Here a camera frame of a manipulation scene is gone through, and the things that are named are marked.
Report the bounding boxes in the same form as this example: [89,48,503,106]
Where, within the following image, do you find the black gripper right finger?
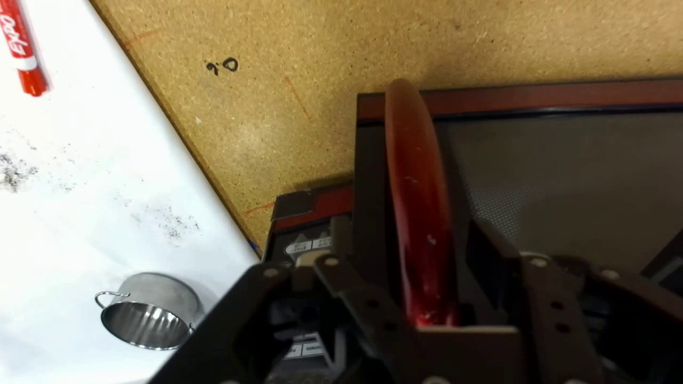
[461,219,683,384]

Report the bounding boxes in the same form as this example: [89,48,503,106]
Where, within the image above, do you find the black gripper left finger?
[147,211,422,384]

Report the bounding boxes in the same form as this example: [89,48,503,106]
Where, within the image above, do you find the dark framed tray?
[353,75,683,330]

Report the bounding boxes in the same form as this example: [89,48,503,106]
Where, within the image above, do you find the red black microwave body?
[262,179,359,384]

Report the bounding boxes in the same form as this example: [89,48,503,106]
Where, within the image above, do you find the small metal bowl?
[95,270,207,351]

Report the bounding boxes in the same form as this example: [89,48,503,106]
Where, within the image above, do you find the white table cloth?
[0,0,262,384]

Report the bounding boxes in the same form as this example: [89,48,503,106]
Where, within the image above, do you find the red white marker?
[0,0,52,97]

